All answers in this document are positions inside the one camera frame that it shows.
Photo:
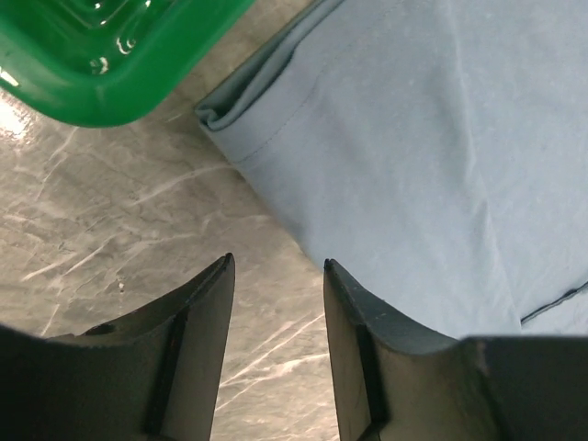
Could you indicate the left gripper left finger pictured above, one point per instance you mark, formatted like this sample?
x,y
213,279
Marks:
x,y
151,374

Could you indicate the blue t-shirt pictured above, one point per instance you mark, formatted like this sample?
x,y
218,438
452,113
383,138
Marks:
x,y
436,149

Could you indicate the green plastic bin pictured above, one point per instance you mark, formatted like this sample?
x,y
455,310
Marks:
x,y
100,64

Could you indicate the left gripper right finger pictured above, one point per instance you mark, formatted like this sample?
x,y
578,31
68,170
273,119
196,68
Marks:
x,y
395,379

